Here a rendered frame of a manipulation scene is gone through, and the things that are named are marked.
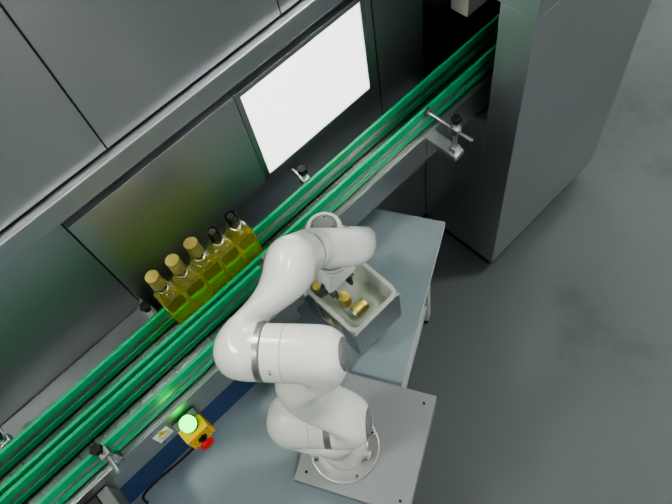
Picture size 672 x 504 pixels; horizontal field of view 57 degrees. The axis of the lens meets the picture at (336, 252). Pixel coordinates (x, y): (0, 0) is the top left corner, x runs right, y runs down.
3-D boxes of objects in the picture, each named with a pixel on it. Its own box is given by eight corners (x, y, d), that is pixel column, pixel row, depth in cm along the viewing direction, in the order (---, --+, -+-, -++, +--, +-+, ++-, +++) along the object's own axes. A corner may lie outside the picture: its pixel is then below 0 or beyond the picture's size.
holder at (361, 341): (336, 259, 194) (329, 235, 181) (401, 315, 182) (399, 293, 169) (296, 296, 190) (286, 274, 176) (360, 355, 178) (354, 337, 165)
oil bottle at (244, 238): (257, 251, 175) (236, 211, 156) (270, 263, 173) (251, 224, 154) (242, 265, 174) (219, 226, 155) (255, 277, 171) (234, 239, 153)
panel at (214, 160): (367, 83, 186) (355, -12, 156) (374, 88, 184) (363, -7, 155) (128, 287, 164) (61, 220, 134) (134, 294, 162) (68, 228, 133)
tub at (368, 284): (345, 257, 185) (342, 242, 177) (401, 303, 175) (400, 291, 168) (303, 296, 180) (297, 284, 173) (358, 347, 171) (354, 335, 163)
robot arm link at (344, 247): (362, 232, 117) (378, 222, 147) (279, 230, 120) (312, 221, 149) (361, 280, 118) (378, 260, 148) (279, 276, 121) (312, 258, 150)
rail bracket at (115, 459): (123, 449, 154) (98, 438, 142) (139, 471, 151) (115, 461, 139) (110, 461, 153) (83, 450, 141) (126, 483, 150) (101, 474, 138)
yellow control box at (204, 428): (201, 412, 169) (192, 405, 162) (218, 432, 165) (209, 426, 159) (181, 431, 167) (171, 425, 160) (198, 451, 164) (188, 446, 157)
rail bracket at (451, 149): (432, 142, 196) (432, 93, 177) (474, 170, 189) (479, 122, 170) (422, 151, 195) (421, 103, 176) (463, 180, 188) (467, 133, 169)
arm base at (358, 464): (389, 425, 171) (383, 411, 155) (365, 494, 164) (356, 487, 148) (325, 402, 176) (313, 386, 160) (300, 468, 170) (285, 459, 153)
